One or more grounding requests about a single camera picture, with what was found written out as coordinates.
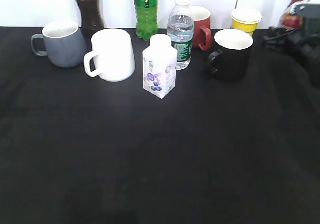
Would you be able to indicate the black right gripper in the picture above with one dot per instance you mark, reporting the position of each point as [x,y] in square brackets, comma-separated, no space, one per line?
[296,42]

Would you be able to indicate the brown nescafe coffee bottle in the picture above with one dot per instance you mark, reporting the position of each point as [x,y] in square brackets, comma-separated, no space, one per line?
[288,20]

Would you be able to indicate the grey ceramic mug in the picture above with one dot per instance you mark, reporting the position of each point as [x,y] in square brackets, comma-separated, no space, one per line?
[62,42]

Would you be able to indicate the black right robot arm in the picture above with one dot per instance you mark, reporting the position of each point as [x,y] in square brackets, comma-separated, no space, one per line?
[312,66]

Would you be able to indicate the black ceramic mug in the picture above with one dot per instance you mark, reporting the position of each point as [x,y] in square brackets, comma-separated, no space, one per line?
[230,58]

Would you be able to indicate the red ceramic mug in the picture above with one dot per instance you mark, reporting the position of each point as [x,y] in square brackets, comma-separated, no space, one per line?
[202,37]

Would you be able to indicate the green sprite bottle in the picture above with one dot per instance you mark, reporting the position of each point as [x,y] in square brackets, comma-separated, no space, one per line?
[146,13]

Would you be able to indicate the white ceramic mug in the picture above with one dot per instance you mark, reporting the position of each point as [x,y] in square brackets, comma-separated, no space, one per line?
[112,56]

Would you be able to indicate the yellow paper cup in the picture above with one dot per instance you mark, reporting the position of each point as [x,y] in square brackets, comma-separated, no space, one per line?
[246,19]

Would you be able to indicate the clear water bottle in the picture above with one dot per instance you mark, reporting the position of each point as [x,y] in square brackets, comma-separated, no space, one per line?
[181,31]

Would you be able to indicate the white purple milk carton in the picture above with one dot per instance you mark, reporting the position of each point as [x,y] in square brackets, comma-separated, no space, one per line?
[159,66]

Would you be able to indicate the dark cola bottle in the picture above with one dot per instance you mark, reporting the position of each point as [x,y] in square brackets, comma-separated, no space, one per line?
[91,18]

